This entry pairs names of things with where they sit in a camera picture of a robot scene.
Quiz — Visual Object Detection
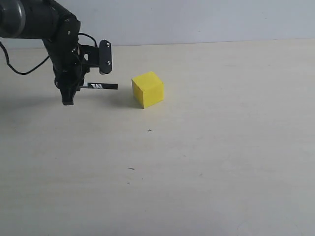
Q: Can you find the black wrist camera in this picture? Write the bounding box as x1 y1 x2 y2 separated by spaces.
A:
99 40 113 74

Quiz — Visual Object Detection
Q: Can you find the black and white marker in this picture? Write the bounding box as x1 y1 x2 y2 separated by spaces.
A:
80 82 118 90

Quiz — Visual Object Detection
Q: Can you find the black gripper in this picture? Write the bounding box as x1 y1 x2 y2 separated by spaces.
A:
53 43 99 105

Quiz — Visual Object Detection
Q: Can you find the yellow foam cube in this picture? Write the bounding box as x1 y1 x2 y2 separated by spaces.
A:
131 71 164 109

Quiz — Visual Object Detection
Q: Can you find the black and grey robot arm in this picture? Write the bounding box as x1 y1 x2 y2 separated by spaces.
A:
0 0 89 106

